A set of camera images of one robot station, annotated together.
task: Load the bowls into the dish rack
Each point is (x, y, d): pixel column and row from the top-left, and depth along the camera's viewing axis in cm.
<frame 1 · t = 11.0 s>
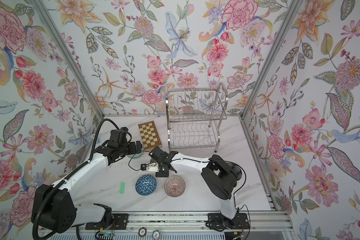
left hand: (137, 146, 87), fingers open
right hand: (158, 167, 89), fingers open
wooden folded chessboard: (149, 136, 107), point 4 cm above the table
blue triangle patterned bowl: (146, 185, 87), on the table
pink striped bowl: (174, 186, 86), point 2 cm above the table
small green plastic block: (122, 188, 85), on the table

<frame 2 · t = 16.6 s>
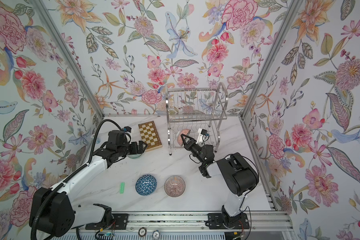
left hand: (142, 145, 85), fingers open
right hand: (180, 135, 85), fingers closed
the named things where they were.

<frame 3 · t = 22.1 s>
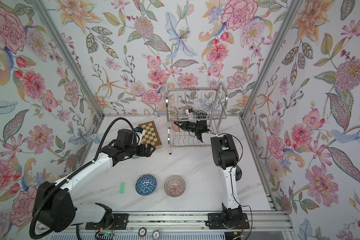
left hand: (150, 148, 83), fingers open
right hand: (175, 122, 99), fingers open
small blue white object: (96, 140, 104), point 3 cm above the table
the other named things where they were.

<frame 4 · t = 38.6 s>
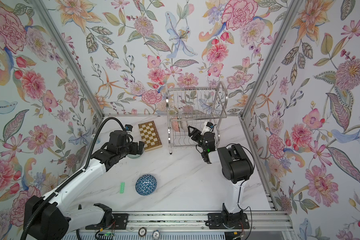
left hand: (139, 143, 83), fingers open
right hand: (190, 128, 96), fingers open
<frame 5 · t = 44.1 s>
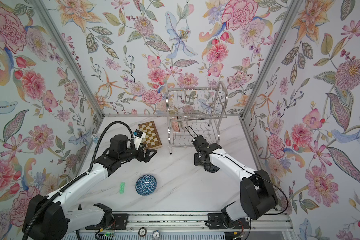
left hand: (152, 149, 80), fingers open
right hand: (199, 161, 88), fingers closed
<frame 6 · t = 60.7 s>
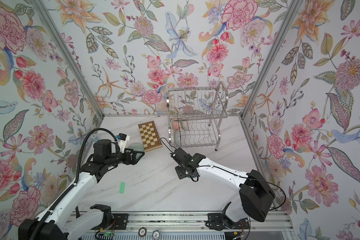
left hand: (139, 152, 79), fingers open
right hand: (181, 170, 84), fingers open
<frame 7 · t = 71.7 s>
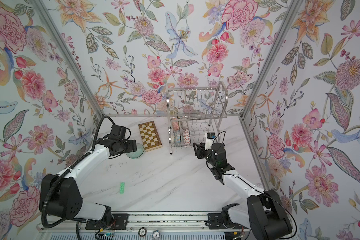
left hand: (132, 146, 88), fingers open
right hand: (196, 143, 86), fingers open
